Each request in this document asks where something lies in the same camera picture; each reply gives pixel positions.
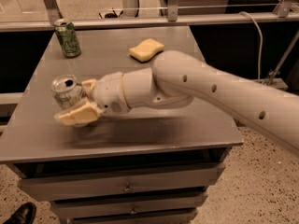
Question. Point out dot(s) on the grey drawer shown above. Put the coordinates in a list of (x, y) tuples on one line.
[(179, 216), (122, 182), (130, 205)]

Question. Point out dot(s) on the bottom grey drawer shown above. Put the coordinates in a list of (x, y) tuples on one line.
[(179, 216)]

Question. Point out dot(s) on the white 7up can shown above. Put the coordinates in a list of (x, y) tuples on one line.
[(67, 91)]

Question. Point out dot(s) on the grey metal railing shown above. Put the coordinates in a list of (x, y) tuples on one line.
[(34, 15)]

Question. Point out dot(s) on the grey drawer cabinet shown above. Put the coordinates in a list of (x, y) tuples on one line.
[(34, 145)]

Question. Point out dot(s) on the black leather shoe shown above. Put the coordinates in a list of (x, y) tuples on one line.
[(25, 214)]

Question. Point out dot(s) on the middle grey drawer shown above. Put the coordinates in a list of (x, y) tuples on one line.
[(130, 205)]

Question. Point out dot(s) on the top grey drawer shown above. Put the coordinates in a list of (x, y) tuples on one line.
[(122, 182)]

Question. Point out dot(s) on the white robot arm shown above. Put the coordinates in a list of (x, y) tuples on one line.
[(173, 80)]

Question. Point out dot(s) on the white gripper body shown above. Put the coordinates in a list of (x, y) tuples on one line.
[(108, 91)]

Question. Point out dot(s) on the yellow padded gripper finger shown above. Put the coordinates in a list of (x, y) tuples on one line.
[(88, 86), (82, 113)]

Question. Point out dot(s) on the yellow sponge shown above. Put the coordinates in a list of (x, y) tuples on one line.
[(146, 50)]

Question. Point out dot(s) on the green soda can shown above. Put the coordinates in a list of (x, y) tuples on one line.
[(66, 34)]

